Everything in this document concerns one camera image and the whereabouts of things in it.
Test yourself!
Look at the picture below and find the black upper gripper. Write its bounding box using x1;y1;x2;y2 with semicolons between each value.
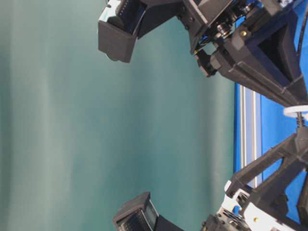
135;0;308;107

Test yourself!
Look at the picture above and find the black and white lower gripper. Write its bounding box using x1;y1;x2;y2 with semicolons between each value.
202;134;308;231

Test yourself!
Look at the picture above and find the black USB cable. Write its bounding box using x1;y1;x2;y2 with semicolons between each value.
295;0;308;135

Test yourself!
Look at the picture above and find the blue board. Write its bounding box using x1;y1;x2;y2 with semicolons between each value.
234;0;308;222

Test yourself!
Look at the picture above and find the aluminium extrusion frame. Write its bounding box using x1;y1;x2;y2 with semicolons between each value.
240;85;263;191

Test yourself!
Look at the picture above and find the white string loop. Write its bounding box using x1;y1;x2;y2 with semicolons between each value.
282;104;308;118

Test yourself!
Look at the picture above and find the black upper wrist camera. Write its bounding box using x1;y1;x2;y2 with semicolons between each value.
98;0;154;63

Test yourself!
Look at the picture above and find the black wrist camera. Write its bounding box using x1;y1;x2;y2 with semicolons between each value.
98;0;154;63
113;192;159;231

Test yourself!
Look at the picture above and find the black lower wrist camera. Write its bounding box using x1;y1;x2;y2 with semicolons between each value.
113;192;159;231

